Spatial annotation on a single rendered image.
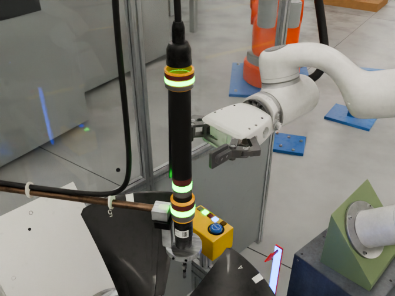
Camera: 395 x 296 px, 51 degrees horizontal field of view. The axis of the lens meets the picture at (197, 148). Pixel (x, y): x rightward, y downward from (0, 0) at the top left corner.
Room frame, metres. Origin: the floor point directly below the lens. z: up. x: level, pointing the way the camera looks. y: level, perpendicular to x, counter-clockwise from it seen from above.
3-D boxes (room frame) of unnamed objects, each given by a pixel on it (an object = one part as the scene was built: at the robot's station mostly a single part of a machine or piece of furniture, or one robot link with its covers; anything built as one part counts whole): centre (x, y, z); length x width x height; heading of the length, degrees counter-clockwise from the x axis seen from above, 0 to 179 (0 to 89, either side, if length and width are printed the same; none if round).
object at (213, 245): (1.02, -0.03, 1.02); 0.16 x 0.10 x 0.11; 44
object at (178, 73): (0.55, 0.03, 1.79); 0.04 x 0.04 x 0.03
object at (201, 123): (0.65, -0.02, 1.65); 0.05 x 0.05 x 0.03; 52
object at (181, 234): (0.55, 0.03, 1.65); 0.04 x 0.04 x 0.46
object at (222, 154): (0.56, -0.05, 1.65); 0.07 x 0.03 x 0.03; 134
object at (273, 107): (0.70, -0.12, 1.65); 0.09 x 0.03 x 0.08; 44
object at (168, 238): (0.56, 0.04, 1.49); 0.09 x 0.07 x 0.10; 79
